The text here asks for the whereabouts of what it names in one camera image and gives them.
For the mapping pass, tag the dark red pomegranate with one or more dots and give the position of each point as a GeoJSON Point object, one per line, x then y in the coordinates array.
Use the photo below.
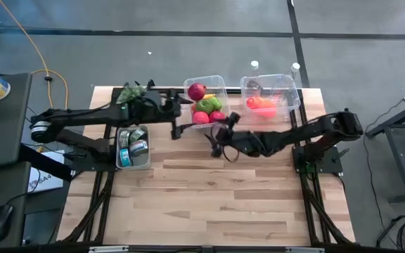
{"type": "Point", "coordinates": [197, 91]}

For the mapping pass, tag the clear water bottle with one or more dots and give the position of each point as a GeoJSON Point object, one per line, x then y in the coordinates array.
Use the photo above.
{"type": "Point", "coordinates": [254, 65]}
{"type": "Point", "coordinates": [295, 66]}

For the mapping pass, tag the white frame bracket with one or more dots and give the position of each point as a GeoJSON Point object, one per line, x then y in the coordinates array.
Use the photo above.
{"type": "Point", "coordinates": [109, 249]}
{"type": "Point", "coordinates": [304, 250]}

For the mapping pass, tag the red round fruit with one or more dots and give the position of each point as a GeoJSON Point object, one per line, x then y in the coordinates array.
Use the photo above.
{"type": "Point", "coordinates": [217, 116]}

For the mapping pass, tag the orange plastic bottle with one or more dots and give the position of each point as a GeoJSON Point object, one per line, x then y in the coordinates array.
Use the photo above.
{"type": "Point", "coordinates": [265, 107]}

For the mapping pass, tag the green-label tin can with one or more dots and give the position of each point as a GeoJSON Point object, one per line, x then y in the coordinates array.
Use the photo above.
{"type": "Point", "coordinates": [138, 134]}
{"type": "Point", "coordinates": [124, 138]}

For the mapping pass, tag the black computer mouse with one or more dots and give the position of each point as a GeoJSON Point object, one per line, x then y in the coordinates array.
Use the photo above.
{"type": "Point", "coordinates": [0, 223]}

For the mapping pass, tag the black frame knob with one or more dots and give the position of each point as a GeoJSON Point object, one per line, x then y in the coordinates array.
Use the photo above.
{"type": "Point", "coordinates": [150, 84]}

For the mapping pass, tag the black metal stand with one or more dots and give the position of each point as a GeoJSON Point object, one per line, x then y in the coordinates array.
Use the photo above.
{"type": "Point", "coordinates": [394, 147]}

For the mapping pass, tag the black aluminium table frame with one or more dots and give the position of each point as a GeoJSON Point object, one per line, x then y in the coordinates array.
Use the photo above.
{"type": "Point", "coordinates": [100, 196]}

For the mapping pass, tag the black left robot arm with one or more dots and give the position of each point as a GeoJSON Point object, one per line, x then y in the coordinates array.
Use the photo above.
{"type": "Point", "coordinates": [83, 114]}

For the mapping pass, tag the green leafy vegetable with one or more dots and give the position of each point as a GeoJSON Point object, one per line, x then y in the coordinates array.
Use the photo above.
{"type": "Point", "coordinates": [130, 93]}

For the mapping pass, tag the red apple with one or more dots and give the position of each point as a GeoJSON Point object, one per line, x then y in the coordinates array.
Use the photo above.
{"type": "Point", "coordinates": [200, 117]}

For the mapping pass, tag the clear plastic bin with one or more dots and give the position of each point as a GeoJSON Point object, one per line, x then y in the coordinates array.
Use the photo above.
{"type": "Point", "coordinates": [220, 84]}
{"type": "Point", "coordinates": [288, 102]}

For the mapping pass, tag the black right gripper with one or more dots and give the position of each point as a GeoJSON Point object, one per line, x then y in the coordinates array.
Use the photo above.
{"type": "Point", "coordinates": [248, 142]}

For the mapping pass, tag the dark grey side table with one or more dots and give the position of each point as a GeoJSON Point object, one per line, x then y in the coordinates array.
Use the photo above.
{"type": "Point", "coordinates": [2, 123]}

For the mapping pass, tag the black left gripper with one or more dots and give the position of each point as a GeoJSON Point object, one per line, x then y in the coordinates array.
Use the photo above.
{"type": "Point", "coordinates": [153, 107]}

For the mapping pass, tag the white cardboard box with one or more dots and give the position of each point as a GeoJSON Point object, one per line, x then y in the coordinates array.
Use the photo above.
{"type": "Point", "coordinates": [46, 182]}

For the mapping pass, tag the teal-label tin can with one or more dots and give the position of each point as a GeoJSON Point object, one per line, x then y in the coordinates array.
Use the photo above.
{"type": "Point", "coordinates": [125, 157]}

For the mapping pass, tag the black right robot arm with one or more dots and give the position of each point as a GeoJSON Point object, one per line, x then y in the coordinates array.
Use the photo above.
{"type": "Point", "coordinates": [311, 131]}

